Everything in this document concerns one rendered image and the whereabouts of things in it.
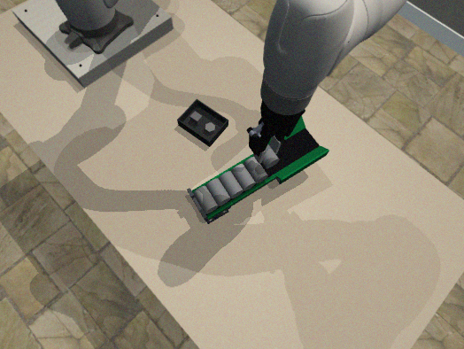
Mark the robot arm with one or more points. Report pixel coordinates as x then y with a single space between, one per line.
305 40

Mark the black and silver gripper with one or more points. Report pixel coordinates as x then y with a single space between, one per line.
264 131

